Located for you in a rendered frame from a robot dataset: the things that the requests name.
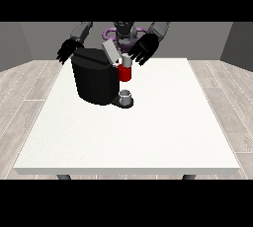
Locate pale grey machine lid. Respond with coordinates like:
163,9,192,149
101,38,123,65

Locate small grey pod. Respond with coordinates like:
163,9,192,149
122,53,132,68

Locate grey robot trunk purple rings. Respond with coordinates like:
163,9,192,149
102,22,148,53

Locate black coffee machine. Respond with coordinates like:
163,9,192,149
70,46,134,110

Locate small grey cup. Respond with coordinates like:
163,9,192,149
118,89,133,107

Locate red pod holder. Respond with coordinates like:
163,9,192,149
117,63,133,83

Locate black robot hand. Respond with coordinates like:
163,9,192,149
126,33,161,67
55,38,85,66

